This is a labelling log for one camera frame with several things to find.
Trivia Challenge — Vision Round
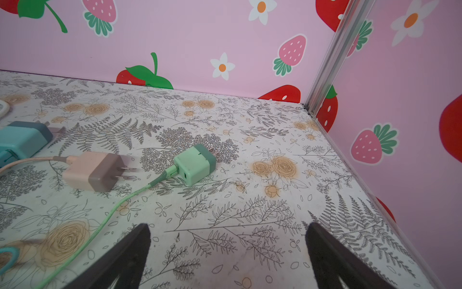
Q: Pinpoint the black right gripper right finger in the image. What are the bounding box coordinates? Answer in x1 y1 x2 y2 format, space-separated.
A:
305 222 394 289

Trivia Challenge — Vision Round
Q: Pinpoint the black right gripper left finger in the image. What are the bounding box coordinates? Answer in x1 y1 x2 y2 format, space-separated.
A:
65 223 151 289

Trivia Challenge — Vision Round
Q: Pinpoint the light green charger plug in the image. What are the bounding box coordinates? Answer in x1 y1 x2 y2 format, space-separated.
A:
174 144 217 186

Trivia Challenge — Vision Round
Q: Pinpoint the pink charger plug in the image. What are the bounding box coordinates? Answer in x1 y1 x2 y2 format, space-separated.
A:
63 151 137 193

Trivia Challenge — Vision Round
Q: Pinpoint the teal charger plug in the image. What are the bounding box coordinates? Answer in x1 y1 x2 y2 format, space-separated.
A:
0 121 53 167

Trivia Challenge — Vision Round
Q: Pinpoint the light green charger cable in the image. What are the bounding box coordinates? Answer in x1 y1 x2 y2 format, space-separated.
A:
34 169 179 289

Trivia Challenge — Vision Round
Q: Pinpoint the teal cable loop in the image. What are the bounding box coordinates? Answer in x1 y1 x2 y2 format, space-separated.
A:
0 246 20 275

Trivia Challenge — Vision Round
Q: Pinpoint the pink charger cable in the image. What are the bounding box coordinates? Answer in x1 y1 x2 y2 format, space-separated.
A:
0 156 78 176

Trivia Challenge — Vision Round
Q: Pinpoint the aluminium corner post right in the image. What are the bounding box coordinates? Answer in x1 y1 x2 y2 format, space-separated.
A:
304 0 375 117

